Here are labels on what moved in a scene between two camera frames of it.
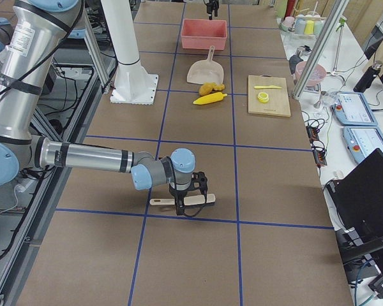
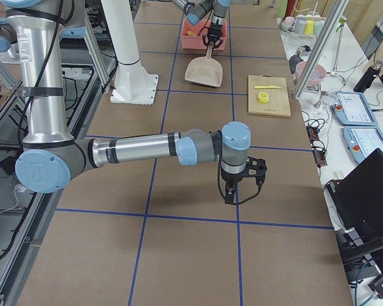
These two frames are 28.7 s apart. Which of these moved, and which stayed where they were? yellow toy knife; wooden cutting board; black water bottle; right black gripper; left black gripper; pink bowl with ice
Moved: right black gripper; left black gripper
Stayed: pink bowl with ice; wooden cutting board; black water bottle; yellow toy knife
